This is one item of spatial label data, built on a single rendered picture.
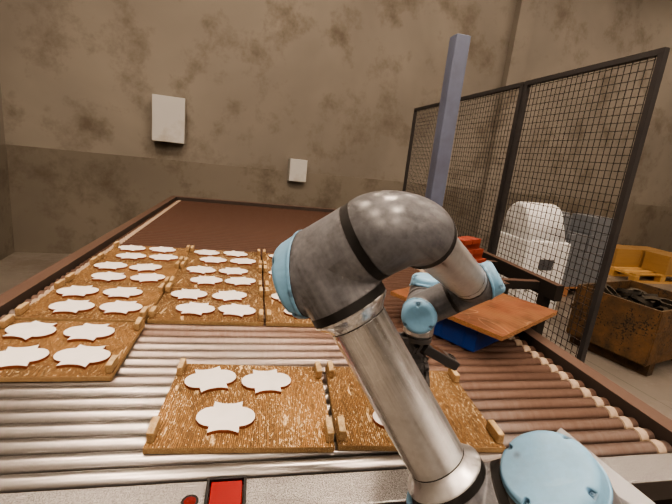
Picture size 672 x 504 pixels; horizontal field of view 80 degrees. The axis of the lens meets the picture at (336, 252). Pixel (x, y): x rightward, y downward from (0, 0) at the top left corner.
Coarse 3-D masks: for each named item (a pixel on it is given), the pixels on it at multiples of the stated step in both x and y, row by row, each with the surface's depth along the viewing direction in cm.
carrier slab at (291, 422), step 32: (320, 384) 115; (160, 416) 94; (192, 416) 96; (256, 416) 98; (288, 416) 99; (320, 416) 101; (160, 448) 85; (192, 448) 86; (224, 448) 87; (256, 448) 88; (288, 448) 89; (320, 448) 90
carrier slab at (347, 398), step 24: (336, 384) 116; (432, 384) 121; (456, 384) 123; (336, 408) 105; (360, 408) 106; (456, 408) 111; (336, 432) 96; (360, 432) 97; (384, 432) 98; (456, 432) 100; (480, 432) 101
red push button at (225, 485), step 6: (240, 480) 80; (216, 486) 78; (222, 486) 78; (228, 486) 78; (234, 486) 78; (240, 486) 78; (210, 492) 76; (216, 492) 76; (222, 492) 77; (228, 492) 77; (234, 492) 77; (240, 492) 77; (210, 498) 75; (216, 498) 75; (222, 498) 75; (228, 498) 75; (234, 498) 76; (240, 498) 76
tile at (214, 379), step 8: (216, 368) 115; (192, 376) 110; (200, 376) 111; (208, 376) 111; (216, 376) 112; (224, 376) 112; (232, 376) 112; (184, 384) 108; (192, 384) 107; (200, 384) 107; (208, 384) 107; (216, 384) 108; (224, 384) 108; (200, 392) 105
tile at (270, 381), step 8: (248, 376) 113; (256, 376) 114; (264, 376) 114; (272, 376) 115; (280, 376) 115; (288, 376) 115; (248, 384) 109; (256, 384) 110; (264, 384) 110; (272, 384) 111; (280, 384) 111; (288, 384) 112; (256, 392) 106; (264, 392) 108; (272, 392) 108; (280, 392) 108
